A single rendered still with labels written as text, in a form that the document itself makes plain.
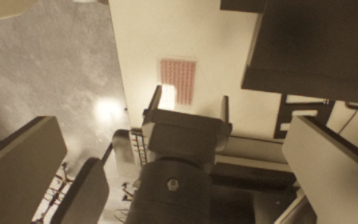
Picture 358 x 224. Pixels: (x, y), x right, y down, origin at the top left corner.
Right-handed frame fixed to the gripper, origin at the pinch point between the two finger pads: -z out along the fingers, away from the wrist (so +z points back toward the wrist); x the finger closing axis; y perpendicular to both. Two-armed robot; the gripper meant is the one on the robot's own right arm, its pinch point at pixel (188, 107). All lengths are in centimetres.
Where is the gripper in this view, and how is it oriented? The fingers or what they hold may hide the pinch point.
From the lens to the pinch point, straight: 31.1
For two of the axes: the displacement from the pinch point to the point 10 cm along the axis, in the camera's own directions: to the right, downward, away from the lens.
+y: 0.4, -6.0, -8.0
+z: -1.8, 7.8, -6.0
